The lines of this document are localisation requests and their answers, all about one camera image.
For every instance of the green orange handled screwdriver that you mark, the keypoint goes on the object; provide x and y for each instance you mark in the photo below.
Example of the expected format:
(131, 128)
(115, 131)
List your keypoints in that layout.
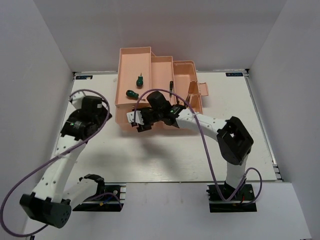
(133, 95)

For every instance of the black green precision screwdriver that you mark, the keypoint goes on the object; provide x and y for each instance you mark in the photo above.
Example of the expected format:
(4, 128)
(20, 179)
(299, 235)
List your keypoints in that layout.
(171, 85)

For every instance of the stubby green screwdriver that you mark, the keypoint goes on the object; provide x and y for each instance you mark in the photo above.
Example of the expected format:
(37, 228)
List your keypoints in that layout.
(140, 81)

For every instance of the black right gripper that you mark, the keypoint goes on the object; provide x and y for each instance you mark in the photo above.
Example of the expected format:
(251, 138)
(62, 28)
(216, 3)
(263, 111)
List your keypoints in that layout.
(145, 126)

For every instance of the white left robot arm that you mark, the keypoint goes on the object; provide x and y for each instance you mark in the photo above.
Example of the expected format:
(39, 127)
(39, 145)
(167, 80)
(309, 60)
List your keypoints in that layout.
(49, 202)

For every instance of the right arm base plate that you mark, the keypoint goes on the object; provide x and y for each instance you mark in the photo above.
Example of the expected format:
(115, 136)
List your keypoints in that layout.
(238, 204)

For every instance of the left blue table sticker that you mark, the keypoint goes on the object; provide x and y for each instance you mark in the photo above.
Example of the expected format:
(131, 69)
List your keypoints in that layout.
(83, 77)

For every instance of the yellow long nose pliers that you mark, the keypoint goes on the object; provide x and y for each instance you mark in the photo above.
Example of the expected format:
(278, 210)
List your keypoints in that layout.
(188, 99)

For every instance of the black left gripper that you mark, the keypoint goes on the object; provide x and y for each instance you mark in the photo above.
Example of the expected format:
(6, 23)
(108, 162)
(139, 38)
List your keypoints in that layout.
(103, 115)

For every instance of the pink plastic toolbox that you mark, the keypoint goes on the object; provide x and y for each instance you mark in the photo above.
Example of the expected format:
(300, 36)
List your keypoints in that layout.
(139, 70)

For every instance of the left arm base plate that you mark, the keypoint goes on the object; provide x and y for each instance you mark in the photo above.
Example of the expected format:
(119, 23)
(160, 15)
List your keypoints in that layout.
(113, 201)

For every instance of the black blue lock sticker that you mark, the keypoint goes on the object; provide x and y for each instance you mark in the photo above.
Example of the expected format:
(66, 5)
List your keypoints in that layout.
(234, 74)

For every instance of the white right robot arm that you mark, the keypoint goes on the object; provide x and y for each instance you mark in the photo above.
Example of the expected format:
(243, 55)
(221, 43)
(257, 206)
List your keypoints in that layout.
(234, 141)

